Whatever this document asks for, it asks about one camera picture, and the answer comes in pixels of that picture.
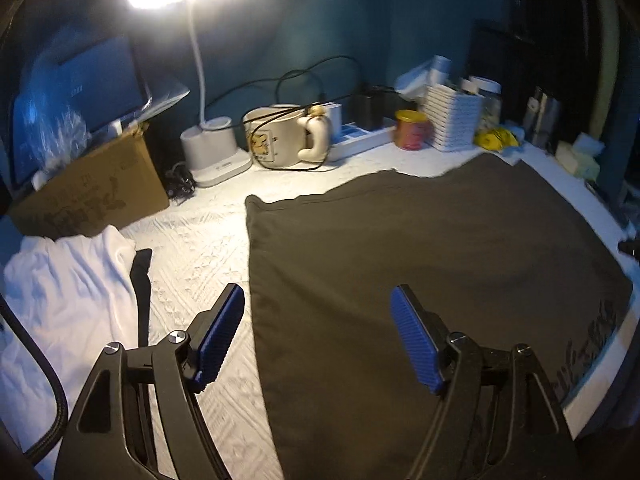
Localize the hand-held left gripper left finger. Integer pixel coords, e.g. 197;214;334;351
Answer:
52;282;246;480

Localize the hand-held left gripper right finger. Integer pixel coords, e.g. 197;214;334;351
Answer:
390;285;581;480

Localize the brown printed t-shirt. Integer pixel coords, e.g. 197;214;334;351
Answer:
245;152;633;480

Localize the white textured table cloth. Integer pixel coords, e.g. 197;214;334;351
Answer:
0;130;640;480

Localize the steel tumbler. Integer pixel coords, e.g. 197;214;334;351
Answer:
522;87;563;153

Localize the white garment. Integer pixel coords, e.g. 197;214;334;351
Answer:
0;225;151;480

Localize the yellow snack packet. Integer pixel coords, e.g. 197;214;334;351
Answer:
475;127;521;152

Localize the cardboard box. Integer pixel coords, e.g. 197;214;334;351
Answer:
7;122;171;238

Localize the white desk lamp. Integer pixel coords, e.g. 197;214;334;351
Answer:
125;0;263;188

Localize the yellow foam board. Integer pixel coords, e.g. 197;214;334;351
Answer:
587;0;623;138

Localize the glass jar with white lid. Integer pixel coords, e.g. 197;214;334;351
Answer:
470;76;502;133

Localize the cream cartoon mug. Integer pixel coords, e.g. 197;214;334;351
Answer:
242;104;333;171

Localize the white power strip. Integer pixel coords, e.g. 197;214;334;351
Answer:
327;122;401;161

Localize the red can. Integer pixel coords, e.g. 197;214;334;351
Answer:
394;110;431;151

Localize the white perforated basket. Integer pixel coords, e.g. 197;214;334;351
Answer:
422;82;486;152

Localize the black charger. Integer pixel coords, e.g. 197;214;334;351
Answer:
350;92;383;131

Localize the white charger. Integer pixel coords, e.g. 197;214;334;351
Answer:
320;102;343;138

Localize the white tissue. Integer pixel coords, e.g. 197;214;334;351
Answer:
395;60;436;96

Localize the clear plastic bag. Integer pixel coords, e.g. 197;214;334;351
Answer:
27;102;98;173

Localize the teal curtain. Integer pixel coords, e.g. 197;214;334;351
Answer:
0;0;501;131

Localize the black strap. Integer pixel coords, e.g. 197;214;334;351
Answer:
129;249;153;348

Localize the black cable bundle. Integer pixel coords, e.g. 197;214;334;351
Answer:
165;162;197;206

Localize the black charging cable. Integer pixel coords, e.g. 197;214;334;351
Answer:
276;67;327;107
202;55;363;113

